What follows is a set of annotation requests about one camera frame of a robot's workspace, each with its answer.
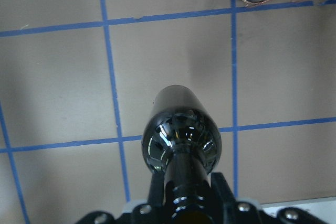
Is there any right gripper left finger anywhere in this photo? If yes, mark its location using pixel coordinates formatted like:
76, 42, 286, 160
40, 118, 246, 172
147, 174, 165, 208

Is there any dark wine bottle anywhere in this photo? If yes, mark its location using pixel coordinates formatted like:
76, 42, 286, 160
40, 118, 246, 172
142, 85, 222, 223

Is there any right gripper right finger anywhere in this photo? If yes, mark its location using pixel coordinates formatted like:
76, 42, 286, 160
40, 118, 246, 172
211, 172, 236, 208

